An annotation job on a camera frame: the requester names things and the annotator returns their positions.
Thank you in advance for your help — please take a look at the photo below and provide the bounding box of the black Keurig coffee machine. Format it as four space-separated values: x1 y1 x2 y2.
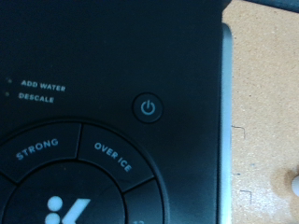
0 0 233 27

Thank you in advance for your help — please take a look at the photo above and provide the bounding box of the coffee machine lid silver handle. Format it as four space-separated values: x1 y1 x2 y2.
0 18 235 224

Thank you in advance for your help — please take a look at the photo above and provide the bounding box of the small white round object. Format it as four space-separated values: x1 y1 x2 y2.
290 174 299 198

